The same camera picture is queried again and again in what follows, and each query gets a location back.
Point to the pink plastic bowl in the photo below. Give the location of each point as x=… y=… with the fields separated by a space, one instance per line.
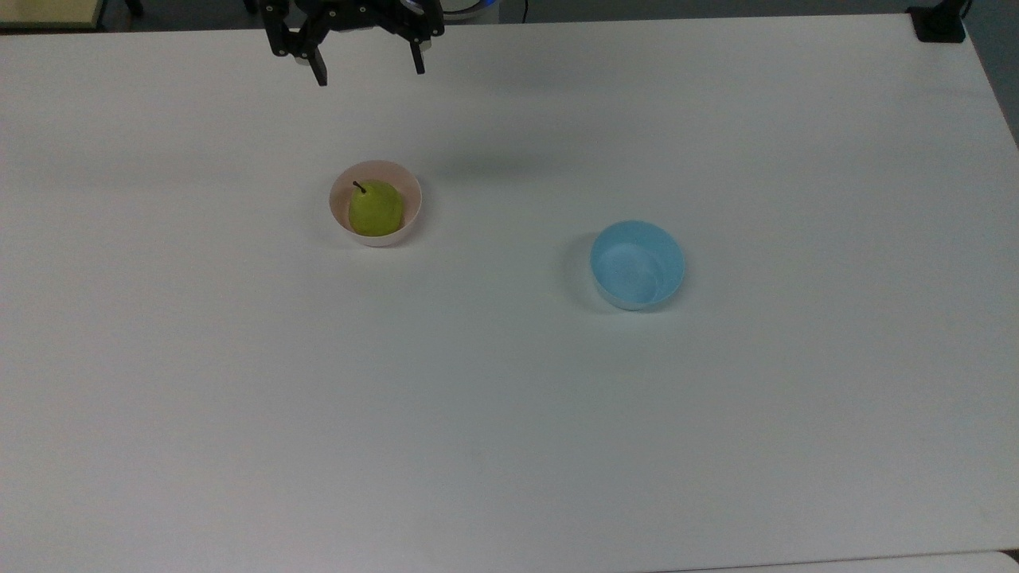
x=398 y=181

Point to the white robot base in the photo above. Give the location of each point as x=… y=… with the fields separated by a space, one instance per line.
x=470 y=8

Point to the blue plastic bowl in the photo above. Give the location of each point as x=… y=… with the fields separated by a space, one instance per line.
x=637 y=267

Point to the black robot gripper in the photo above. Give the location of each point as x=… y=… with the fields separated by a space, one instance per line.
x=350 y=12

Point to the beige wooden furniture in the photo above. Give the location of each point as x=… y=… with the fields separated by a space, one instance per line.
x=48 y=12

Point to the black camera stand clamp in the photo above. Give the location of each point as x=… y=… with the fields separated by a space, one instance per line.
x=939 y=24

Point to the green pear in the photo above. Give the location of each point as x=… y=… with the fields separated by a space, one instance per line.
x=375 y=208

